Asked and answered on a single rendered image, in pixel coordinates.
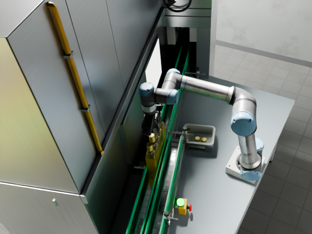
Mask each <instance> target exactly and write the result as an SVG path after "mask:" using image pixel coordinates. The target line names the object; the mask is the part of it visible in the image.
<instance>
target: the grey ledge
mask: <svg viewBox="0 0 312 234"><path fill-rule="evenodd" d="M141 179H142V175H135V174H130V175H129V178H128V180H127V183H126V186H125V189H124V192H123V196H122V199H121V201H120V204H119V207H118V210H117V214H116V217H115V220H114V223H113V226H112V229H111V232H110V234H120V233H121V234H125V233H126V230H127V226H128V224H129V220H130V216H131V213H132V210H133V206H134V203H135V200H136V196H137V193H138V189H139V186H140V183H141Z"/></svg>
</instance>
